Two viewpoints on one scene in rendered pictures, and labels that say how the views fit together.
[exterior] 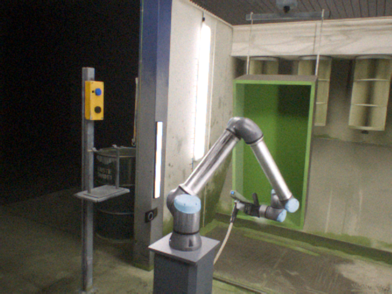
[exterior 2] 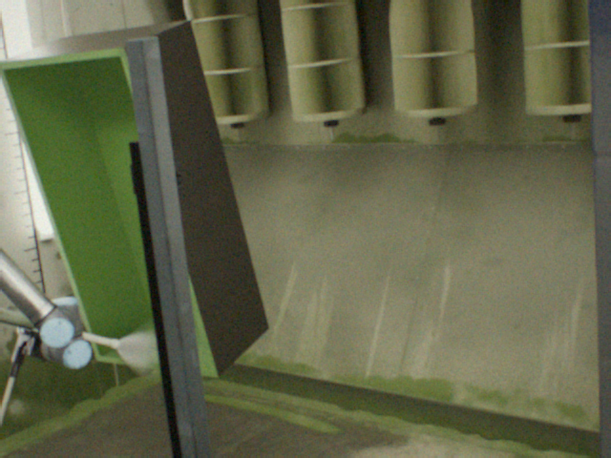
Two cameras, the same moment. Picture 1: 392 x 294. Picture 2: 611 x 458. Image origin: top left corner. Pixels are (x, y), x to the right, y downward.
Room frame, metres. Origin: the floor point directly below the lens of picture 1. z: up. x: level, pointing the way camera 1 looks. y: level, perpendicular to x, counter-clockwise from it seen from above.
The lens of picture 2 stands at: (-0.34, -1.82, 1.61)
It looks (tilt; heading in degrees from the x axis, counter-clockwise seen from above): 12 degrees down; 11
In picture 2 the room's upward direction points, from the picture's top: 6 degrees counter-clockwise
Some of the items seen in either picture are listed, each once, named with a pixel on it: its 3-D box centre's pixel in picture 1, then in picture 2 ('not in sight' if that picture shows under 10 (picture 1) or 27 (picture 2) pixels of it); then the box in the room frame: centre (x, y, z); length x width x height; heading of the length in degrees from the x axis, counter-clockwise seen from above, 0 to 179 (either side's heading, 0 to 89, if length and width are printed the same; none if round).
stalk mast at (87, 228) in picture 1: (87, 184); not in sight; (2.31, 0.76, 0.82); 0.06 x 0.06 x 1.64; 62
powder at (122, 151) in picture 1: (124, 153); not in sight; (3.43, 0.75, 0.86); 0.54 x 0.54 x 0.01
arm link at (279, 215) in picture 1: (275, 213); (70, 351); (2.17, -0.57, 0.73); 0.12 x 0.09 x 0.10; 54
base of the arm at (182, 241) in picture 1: (185, 235); not in sight; (1.80, 0.03, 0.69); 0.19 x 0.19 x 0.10
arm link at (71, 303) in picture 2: (278, 198); (64, 318); (2.16, -0.58, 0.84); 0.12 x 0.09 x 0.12; 17
